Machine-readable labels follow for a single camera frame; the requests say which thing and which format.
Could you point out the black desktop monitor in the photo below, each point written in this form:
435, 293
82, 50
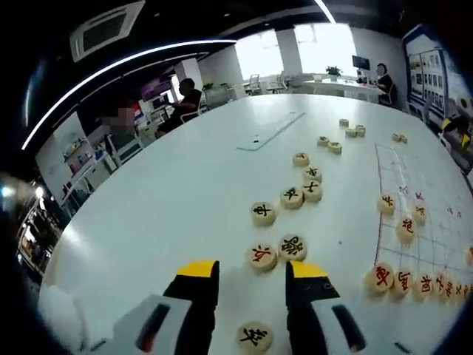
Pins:
360, 63

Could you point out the curved ceiling light strip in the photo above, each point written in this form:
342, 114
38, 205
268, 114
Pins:
111, 68

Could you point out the purple monitor screen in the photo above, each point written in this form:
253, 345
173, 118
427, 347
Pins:
157, 87

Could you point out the white ribbed round object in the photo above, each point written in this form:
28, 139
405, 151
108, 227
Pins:
63, 318

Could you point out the white display shelf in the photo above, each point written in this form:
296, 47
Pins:
74, 155

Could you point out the potted green plant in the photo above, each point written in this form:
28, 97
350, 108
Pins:
333, 72

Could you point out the ceiling air conditioner unit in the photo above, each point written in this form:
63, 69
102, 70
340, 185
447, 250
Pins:
105, 29

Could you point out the blue white wall board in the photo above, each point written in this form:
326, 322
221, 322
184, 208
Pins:
428, 74

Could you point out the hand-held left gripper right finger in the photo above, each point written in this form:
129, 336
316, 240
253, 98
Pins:
306, 296

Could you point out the group of wooden chess pieces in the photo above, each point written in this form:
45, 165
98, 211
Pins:
292, 197

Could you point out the long curved ceiling light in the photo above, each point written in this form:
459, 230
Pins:
325, 9

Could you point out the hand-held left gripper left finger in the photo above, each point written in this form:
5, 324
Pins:
192, 296

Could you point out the transparent chessboard sheet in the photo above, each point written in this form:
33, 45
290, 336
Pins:
436, 229

